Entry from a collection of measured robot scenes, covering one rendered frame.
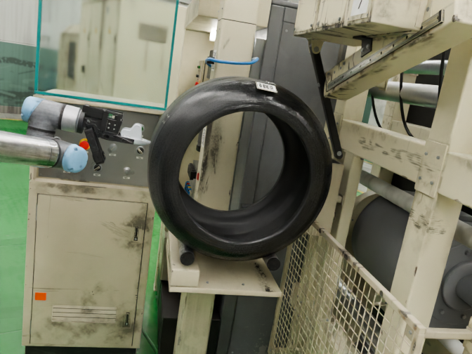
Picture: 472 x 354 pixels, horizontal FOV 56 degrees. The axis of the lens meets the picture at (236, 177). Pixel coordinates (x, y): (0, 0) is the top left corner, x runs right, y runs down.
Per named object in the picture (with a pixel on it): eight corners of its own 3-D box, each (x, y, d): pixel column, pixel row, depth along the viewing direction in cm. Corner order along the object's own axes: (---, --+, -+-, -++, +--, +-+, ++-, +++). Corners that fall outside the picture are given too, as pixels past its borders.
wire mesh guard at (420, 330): (267, 352, 198) (295, 203, 183) (271, 352, 199) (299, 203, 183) (353, 572, 113) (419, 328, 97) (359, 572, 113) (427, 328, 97)
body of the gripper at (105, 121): (123, 116, 129) (81, 105, 126) (117, 144, 130) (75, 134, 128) (125, 113, 136) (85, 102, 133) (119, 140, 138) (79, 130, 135)
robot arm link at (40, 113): (24, 123, 131) (30, 95, 130) (62, 132, 134) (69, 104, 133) (17, 123, 123) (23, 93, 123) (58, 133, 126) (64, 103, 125)
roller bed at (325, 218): (281, 217, 194) (293, 150, 187) (312, 220, 197) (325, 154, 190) (294, 234, 175) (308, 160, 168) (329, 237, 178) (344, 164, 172)
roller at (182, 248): (188, 223, 171) (178, 228, 171) (183, 213, 170) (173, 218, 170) (197, 262, 138) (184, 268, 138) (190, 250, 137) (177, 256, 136)
